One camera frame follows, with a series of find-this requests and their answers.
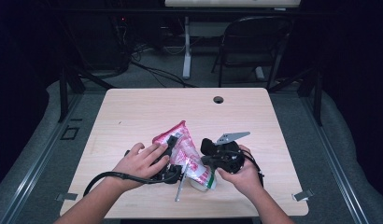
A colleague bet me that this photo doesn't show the person's right hand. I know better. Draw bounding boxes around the person's right hand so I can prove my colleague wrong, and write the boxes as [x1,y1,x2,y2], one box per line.
[217,144,264,198]

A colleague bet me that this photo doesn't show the black metal frame stand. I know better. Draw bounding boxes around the black metal frame stand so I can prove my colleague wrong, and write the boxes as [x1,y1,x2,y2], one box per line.
[267,65,324,127]
[57,65,117,123]

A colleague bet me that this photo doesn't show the grey tape strip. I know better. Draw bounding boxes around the grey tape strip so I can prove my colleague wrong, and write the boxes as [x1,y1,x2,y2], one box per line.
[55,192,78,202]
[291,189,315,203]

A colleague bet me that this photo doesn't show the white desk with white legs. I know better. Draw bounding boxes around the white desk with white legs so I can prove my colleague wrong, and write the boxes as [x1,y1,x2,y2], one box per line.
[164,0,302,81]

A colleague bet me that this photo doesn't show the hand-held gripper black cable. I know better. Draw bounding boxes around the hand-held gripper black cable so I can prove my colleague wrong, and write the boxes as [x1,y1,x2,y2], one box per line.
[82,170,181,198]
[241,150,265,189]

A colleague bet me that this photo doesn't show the right hand-held gripper black cable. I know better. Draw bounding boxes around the right hand-held gripper black cable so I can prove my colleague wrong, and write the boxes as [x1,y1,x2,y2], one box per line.
[241,150,265,189]

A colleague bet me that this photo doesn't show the aluminium floor rail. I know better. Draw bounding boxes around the aluminium floor rail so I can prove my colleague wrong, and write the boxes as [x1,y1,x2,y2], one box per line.
[0,92,83,224]
[300,96,371,224]

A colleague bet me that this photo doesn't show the person's left hand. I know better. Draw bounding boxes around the person's left hand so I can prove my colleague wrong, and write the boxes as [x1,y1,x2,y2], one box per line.
[112,142,171,191]

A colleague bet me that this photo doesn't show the black floor cables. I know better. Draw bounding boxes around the black floor cables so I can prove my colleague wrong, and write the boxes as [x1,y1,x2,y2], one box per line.
[129,43,197,89]

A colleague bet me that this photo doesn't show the left hand-held gripper black cable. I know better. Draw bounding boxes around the left hand-held gripper black cable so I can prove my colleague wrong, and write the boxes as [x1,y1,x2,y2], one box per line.
[82,170,181,198]

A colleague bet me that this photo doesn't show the red and white plastic bag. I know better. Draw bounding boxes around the red and white plastic bag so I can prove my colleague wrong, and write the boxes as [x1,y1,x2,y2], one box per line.
[151,119,219,191]

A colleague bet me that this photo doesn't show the black folding chair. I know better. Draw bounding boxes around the black folding chair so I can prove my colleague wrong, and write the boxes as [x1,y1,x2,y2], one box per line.
[211,15,292,91]

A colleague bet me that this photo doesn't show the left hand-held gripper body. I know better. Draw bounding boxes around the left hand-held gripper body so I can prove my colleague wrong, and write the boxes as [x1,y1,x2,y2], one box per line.
[123,148,190,203]

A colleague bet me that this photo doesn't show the clear jar with black lid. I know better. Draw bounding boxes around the clear jar with black lid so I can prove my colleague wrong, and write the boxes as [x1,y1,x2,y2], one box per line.
[189,137,220,192]

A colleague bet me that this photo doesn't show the dark equipment with red light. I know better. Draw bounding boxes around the dark equipment with red light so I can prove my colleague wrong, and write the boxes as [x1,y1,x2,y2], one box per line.
[81,12,132,72]

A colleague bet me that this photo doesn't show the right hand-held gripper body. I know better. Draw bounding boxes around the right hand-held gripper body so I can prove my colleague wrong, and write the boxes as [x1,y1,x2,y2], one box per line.
[205,131,251,175]

